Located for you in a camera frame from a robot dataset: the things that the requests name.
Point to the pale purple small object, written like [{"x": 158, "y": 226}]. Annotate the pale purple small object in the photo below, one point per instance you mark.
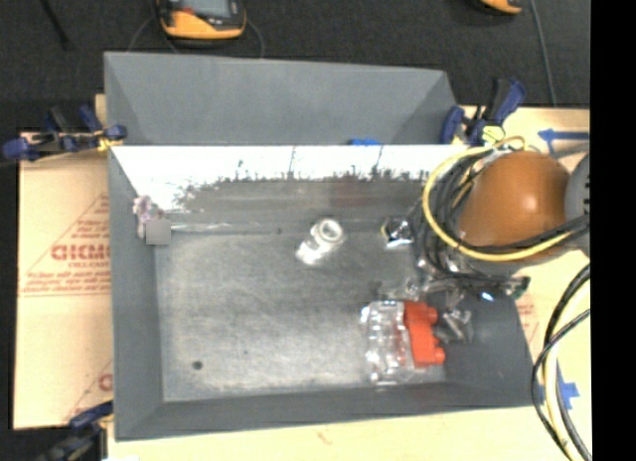
[{"x": 145, "y": 208}]

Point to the grey metal bin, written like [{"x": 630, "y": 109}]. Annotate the grey metal bin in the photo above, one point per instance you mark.
[{"x": 258, "y": 310}]

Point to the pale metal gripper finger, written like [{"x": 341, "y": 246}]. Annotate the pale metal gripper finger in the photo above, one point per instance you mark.
[
  {"x": 458, "y": 317},
  {"x": 454, "y": 334}
]

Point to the clear glass jar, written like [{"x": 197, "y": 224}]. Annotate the clear glass jar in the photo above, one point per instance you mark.
[{"x": 318, "y": 243}]

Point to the red toy block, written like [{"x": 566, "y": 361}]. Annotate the red toy block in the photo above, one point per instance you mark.
[{"x": 421, "y": 335}]

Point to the brown cardboard board, red print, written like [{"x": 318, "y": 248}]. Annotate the brown cardboard board, red print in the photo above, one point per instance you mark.
[{"x": 59, "y": 340}]

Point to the shiny black and silver object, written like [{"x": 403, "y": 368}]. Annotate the shiny black and silver object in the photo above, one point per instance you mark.
[{"x": 396, "y": 233}]

